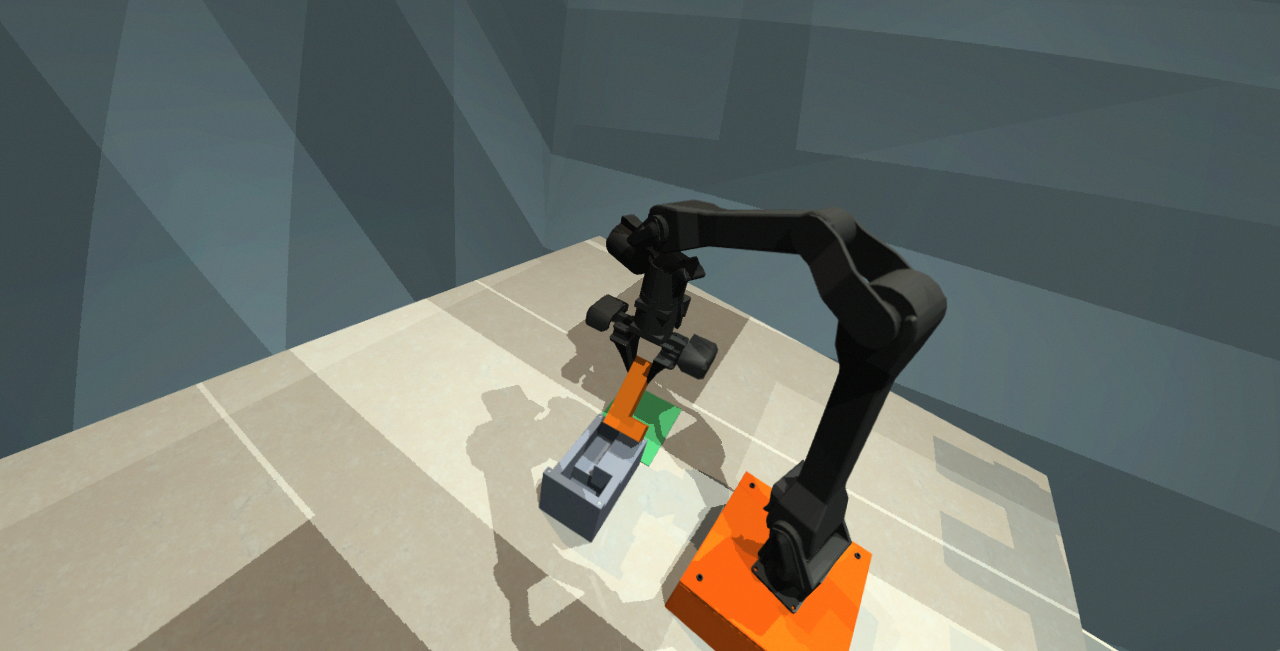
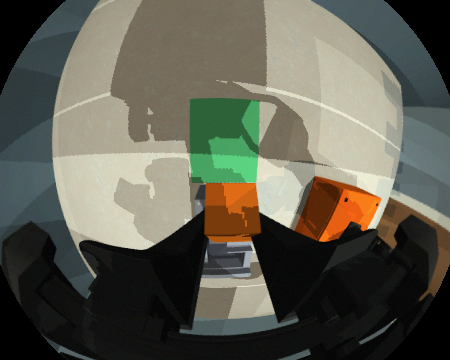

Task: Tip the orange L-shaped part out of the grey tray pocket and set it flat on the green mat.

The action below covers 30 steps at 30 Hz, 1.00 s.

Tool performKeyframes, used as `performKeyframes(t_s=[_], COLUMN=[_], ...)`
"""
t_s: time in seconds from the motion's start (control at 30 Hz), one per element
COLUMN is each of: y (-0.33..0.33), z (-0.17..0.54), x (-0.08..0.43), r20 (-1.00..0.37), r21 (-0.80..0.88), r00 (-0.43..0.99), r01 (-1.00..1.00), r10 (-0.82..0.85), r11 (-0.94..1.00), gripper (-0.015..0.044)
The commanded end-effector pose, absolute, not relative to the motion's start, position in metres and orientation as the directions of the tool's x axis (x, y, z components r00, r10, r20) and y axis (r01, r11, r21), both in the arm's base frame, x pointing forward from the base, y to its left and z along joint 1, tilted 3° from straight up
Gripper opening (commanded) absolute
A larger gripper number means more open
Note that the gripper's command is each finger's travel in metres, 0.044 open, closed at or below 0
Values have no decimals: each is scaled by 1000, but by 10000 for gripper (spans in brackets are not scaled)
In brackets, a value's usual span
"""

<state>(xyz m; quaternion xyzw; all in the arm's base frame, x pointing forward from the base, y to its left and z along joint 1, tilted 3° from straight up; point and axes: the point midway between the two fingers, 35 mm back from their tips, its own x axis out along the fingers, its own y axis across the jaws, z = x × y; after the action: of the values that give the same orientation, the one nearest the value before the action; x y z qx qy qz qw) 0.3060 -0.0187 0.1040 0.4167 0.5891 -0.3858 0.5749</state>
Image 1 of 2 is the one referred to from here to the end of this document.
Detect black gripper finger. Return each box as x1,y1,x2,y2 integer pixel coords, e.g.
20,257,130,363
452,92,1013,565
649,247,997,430
611,333,640,373
646,350,678,384

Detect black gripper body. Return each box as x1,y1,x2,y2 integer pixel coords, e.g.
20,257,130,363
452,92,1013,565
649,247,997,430
585,289,718,380

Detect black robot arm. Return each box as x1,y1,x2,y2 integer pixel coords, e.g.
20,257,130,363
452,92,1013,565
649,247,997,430
605,200,947,614

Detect orange l-shaped part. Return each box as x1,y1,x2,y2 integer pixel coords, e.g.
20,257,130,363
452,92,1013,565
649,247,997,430
603,356,652,443

